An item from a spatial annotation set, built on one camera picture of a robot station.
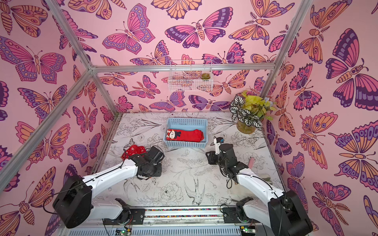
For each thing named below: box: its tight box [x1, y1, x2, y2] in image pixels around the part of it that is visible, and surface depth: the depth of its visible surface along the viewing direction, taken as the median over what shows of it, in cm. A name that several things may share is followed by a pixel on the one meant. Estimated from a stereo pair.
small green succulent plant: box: [200, 72, 211, 80], surface depth 94 cm
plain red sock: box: [166, 129, 205, 143], surface depth 102 cm
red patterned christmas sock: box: [120, 144, 148, 161], surface depth 99 cm
